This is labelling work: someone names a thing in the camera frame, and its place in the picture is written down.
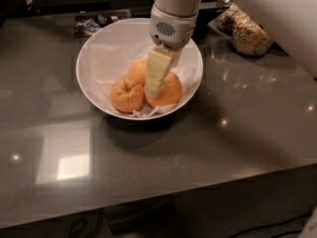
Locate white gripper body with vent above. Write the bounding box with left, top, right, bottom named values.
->
left=150, top=5, right=197, bottom=51

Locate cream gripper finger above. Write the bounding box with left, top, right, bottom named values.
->
left=145, top=48, right=172, bottom=96

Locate black computer mouse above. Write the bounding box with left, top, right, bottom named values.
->
left=94, top=14, right=113, bottom=28

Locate white paper napkin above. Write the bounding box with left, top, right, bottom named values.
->
left=77, top=41, right=202, bottom=120

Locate orange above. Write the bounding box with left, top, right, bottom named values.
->
left=128, top=59, right=148, bottom=84
left=110, top=76, right=145, bottom=113
left=146, top=72, right=182, bottom=107

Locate white bowl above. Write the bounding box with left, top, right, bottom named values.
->
left=76, top=18, right=203, bottom=121

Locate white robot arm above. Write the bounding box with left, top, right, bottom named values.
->
left=145, top=0, right=317, bottom=96

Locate glass jar of cereal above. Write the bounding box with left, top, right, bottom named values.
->
left=216, top=4, right=273, bottom=58

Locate black floor cable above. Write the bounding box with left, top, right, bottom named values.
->
left=227, top=211, right=313, bottom=238

